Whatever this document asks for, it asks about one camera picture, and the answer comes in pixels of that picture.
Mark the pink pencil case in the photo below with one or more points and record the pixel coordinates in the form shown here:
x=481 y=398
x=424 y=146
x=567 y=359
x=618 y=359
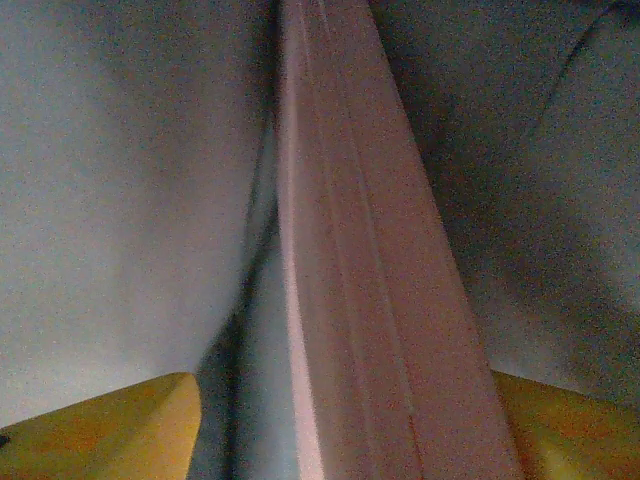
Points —
x=360 y=250

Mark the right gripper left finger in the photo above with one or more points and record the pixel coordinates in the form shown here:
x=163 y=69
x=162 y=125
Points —
x=100 y=440

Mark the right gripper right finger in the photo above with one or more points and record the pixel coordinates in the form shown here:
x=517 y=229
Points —
x=575 y=440

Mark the navy blue backpack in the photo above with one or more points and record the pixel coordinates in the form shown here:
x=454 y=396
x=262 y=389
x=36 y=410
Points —
x=100 y=200

